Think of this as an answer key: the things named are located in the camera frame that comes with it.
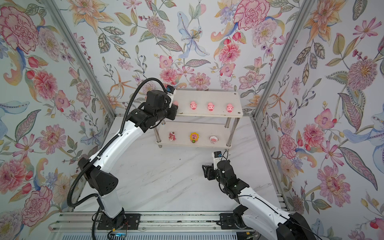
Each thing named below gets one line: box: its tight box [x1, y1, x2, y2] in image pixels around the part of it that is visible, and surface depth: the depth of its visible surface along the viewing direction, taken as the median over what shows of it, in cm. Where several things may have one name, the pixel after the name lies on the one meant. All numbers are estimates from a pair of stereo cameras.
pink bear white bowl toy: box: [209, 135, 219, 145], surface depth 95 cm
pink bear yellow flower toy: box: [189, 132, 200, 144], surface depth 97 cm
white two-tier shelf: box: [153, 90, 244, 148], surface depth 92 cm
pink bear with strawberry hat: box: [168, 131, 177, 142], surface depth 98 cm
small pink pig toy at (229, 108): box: [226, 103, 234, 113], surface depth 76 cm
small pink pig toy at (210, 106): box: [207, 102, 215, 112], surface depth 76 cm
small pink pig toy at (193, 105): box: [190, 101, 197, 110], surface depth 77 cm
